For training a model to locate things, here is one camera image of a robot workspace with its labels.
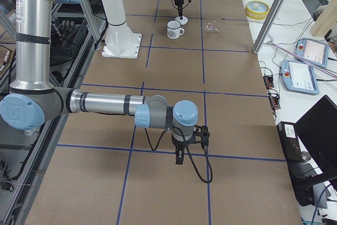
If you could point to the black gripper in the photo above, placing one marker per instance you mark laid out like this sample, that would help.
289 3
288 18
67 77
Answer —
179 2
180 145

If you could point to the clear glass funnel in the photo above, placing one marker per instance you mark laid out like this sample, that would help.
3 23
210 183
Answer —
210 27

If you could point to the white enamel mug blue rim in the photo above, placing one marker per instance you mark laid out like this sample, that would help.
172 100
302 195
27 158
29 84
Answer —
174 29

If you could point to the yellow tape roll with plate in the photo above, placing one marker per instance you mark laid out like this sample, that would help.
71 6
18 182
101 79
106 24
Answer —
257 10

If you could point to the orange relay board near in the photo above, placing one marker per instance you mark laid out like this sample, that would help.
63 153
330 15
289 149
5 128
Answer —
274 98

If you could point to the orange relay board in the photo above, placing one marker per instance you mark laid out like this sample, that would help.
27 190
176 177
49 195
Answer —
268 78
274 98

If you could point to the black computer box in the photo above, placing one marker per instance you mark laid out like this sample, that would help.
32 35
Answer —
289 141

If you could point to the orange relay board far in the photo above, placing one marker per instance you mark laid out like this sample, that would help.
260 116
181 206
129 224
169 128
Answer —
268 78

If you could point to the reacher grabber stick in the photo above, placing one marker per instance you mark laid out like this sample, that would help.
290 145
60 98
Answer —
321 69

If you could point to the near teach pendant tablet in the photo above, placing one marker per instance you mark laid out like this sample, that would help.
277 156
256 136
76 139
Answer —
299 77

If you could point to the teach pendant tablet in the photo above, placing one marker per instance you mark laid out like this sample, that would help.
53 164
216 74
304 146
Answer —
314 51
299 77

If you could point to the black monitor on stand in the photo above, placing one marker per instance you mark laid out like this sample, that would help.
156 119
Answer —
317 131

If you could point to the far teach pendant tablet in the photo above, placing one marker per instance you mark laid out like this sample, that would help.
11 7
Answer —
314 51

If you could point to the wooden beam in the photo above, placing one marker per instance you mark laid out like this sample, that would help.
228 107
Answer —
325 21

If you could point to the aluminium frame post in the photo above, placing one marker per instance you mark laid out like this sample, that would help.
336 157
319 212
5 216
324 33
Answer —
274 10

